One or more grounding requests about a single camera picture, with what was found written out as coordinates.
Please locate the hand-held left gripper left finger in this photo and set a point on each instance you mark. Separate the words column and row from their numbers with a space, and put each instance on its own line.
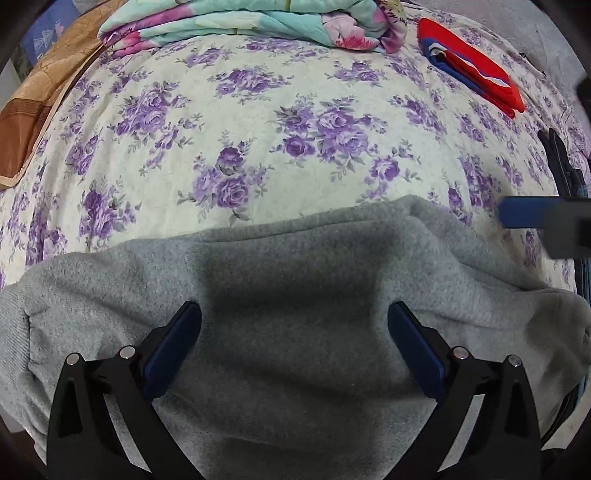
column 173, row 348

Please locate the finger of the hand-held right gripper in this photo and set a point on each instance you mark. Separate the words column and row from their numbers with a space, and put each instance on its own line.
column 526, row 212

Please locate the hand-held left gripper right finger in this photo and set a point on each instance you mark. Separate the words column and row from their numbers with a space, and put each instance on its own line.
column 418, row 350

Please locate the grey sweatshirt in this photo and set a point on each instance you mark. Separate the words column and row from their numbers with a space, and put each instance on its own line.
column 295, row 295

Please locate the dark navy pants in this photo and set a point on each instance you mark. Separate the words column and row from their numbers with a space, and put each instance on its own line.
column 561, row 161

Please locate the folded red pants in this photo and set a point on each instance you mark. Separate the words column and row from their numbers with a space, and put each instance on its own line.
column 471, row 64

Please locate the blue jeans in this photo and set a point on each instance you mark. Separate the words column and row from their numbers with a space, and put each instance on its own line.
column 584, row 281

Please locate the purple floral bedsheet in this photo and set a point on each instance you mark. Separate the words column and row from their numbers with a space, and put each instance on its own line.
column 286, row 129

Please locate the brown orange pillow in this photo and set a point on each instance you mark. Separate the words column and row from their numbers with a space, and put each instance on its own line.
column 41, row 101

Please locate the folded floral quilt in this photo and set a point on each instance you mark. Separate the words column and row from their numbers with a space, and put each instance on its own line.
column 258, row 23

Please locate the blue wall poster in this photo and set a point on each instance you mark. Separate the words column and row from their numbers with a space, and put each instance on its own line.
column 46, row 37

